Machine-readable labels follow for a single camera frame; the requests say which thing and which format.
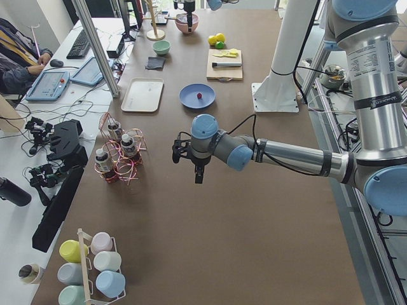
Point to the copper wire bottle rack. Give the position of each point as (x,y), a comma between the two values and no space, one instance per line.
(125,168)

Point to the teach pendant far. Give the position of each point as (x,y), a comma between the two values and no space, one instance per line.
(88,74)

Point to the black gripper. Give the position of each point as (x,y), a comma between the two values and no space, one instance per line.
(189,7)
(199,162)

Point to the mint green cup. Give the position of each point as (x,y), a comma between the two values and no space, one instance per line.
(72,295)

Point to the yellow cup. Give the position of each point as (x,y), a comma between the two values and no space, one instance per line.
(69,251)

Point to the tea bottle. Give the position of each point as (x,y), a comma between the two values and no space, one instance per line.
(104,163)
(114,129)
(128,146)

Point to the tea bottle far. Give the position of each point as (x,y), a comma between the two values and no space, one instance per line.
(114,129)

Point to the white cup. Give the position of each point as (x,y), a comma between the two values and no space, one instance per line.
(107,261)

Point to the computer mouse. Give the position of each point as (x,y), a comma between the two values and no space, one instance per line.
(56,63)

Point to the metal ice scoop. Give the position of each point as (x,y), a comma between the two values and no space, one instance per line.
(171,18)

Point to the black water bottle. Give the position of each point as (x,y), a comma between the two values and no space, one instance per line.
(11,192)

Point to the tea bottle near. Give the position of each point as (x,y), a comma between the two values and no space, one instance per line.
(104,163)

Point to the seated person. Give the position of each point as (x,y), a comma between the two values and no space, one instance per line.
(21,60)

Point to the pink bowl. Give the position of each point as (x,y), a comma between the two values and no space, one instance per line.
(182,23)

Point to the green lime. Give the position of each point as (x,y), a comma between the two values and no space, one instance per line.
(219,45)

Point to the pink cup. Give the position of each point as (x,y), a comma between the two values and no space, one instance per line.
(101,242)

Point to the yellow plastic knife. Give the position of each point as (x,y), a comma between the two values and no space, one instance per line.
(225,55)

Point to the wooden cutting board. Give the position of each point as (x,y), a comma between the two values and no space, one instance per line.
(224,74)

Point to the white cup rack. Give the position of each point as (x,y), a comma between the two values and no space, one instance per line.
(86,266)

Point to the green bowl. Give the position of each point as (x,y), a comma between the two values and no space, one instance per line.
(161,47)

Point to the blue plate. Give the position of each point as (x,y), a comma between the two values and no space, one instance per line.
(188,96)

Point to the teach pendant near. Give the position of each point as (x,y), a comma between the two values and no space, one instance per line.
(48,87)

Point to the wooden cup tree stand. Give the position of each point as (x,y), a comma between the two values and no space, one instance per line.
(155,34)

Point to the cream rabbit tray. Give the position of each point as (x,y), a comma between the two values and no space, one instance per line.
(143,95)

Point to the aluminium frame post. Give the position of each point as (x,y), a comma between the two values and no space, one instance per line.
(88,26)

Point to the black keyboard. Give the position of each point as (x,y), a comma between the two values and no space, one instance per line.
(80,47)

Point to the white camera mast base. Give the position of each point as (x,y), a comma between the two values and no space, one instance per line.
(277,92)

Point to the steel muddler black tip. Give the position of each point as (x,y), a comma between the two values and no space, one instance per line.
(226,64)

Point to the teach pendant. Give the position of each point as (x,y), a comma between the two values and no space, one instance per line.
(88,74)
(48,87)

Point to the light blue cup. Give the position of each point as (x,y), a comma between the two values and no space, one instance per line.
(110,283)

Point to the tea bottle middle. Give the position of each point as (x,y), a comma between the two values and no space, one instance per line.
(128,146)

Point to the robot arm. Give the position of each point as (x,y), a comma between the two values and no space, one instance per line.
(215,4)
(363,30)

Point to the grey folded cloth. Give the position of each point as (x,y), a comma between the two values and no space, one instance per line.
(155,63)

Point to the grey cup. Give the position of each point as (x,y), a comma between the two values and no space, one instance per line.
(70,274)

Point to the whole lemon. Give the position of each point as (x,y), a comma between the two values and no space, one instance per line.
(220,37)
(212,40)

